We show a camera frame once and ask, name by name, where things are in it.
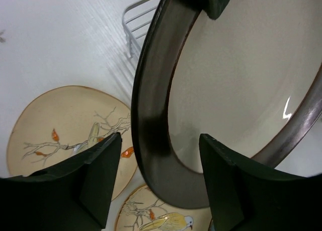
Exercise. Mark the beige bird plate right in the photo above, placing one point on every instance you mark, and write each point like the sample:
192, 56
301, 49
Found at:
142, 210

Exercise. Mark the white wire dish rack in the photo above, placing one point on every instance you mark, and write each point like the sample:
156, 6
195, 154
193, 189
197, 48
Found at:
136, 20

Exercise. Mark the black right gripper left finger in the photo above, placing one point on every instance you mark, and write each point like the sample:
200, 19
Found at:
74, 194

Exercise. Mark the beige bird plate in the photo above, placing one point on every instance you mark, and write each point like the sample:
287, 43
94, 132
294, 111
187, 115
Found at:
142, 210
64, 122

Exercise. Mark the brown rimmed cream plate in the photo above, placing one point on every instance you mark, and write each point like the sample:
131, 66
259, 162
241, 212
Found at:
250, 78

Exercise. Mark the beige bird plate left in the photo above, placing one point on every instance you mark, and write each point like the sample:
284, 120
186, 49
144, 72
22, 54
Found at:
64, 122

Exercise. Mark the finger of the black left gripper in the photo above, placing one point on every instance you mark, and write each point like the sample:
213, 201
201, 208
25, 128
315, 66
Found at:
214, 8

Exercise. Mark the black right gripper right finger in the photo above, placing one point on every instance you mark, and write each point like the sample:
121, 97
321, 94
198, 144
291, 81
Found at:
246, 195

